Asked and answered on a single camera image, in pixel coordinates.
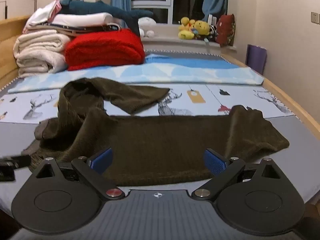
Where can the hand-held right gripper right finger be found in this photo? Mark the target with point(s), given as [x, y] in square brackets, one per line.
[215, 163]

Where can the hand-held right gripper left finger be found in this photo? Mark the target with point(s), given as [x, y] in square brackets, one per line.
[102, 158]

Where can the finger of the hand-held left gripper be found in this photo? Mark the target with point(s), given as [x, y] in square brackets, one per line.
[17, 161]

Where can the deer print bed sheet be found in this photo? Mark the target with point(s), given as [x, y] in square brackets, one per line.
[250, 100]

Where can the light blue patterned blanket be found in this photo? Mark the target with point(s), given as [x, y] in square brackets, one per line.
[175, 72]

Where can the red fluffy folded blanket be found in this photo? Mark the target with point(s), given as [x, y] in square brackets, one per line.
[105, 48]

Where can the cream folded blanket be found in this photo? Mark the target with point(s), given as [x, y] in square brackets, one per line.
[37, 52]

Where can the purple board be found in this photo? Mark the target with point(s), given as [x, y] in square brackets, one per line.
[256, 58]

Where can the dark patterned folded cloth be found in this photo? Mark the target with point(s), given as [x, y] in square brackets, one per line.
[95, 28]

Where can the dark red cushion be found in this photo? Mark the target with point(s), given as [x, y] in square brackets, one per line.
[226, 30]

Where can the yellow bear plush toy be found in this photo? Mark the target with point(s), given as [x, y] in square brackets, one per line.
[202, 28]

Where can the yellow duck plush toy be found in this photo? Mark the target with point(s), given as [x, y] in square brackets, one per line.
[186, 28]

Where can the white plush toy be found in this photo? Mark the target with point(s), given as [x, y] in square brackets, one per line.
[146, 23]

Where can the pink white folded cloth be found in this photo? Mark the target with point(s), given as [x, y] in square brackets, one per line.
[40, 15]

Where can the teal shark plush toy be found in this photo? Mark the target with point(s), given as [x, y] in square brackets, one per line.
[100, 8]

